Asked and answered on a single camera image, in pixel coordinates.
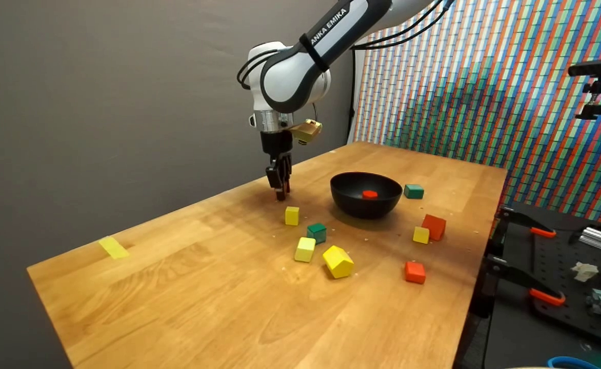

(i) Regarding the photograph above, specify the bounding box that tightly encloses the wrist mounted camera box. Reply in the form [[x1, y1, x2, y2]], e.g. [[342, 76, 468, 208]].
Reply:
[[291, 116, 323, 146]]

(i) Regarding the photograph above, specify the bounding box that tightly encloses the black perforated mounting board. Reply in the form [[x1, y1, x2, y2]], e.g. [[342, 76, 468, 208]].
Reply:
[[456, 201, 601, 369]]

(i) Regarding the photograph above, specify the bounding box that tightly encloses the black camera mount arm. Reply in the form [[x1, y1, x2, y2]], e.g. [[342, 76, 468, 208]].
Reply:
[[564, 57, 601, 122]]

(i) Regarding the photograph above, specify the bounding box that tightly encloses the yellow block far left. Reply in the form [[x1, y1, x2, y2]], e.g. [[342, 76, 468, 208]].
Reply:
[[96, 236, 131, 262]]

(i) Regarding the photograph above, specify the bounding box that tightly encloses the grey photo backdrop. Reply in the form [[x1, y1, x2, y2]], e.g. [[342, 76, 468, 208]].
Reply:
[[0, 0, 356, 369]]

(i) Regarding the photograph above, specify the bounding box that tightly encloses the black clamp orange handle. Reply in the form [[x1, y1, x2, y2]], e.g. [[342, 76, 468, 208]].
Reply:
[[484, 252, 567, 311], [495, 204, 559, 242]]

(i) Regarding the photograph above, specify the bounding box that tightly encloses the green wooden block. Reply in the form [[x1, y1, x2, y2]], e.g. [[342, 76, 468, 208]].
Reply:
[[401, 183, 427, 203], [305, 221, 327, 248]]

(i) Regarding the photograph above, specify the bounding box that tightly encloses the pale yellow wooden cube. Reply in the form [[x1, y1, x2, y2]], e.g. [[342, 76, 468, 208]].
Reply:
[[293, 236, 318, 266]]

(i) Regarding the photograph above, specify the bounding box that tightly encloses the blue plastic object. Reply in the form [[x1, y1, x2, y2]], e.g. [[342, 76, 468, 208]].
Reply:
[[544, 354, 601, 369]]

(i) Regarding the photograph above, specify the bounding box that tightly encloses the large orange-red wooden block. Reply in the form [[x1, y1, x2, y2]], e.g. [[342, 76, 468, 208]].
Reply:
[[420, 213, 448, 243]]

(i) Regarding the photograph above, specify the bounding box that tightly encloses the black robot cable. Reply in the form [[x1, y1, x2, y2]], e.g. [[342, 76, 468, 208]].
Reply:
[[235, 0, 450, 90]]

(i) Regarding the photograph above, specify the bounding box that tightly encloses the small white plastic part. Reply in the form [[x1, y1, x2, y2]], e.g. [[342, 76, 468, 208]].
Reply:
[[570, 260, 601, 284]]

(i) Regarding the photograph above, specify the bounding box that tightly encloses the black bowl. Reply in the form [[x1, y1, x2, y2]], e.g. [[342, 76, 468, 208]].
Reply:
[[327, 170, 403, 221]]

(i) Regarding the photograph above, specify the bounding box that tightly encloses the small yellow wooden cube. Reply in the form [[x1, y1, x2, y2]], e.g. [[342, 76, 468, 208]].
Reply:
[[410, 226, 433, 246]]

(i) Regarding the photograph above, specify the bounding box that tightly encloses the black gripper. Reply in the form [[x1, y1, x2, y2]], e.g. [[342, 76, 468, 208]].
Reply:
[[257, 128, 295, 201]]

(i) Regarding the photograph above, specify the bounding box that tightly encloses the large yellow wooden block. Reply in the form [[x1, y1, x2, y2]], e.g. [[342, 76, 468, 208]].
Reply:
[[320, 243, 356, 282]]

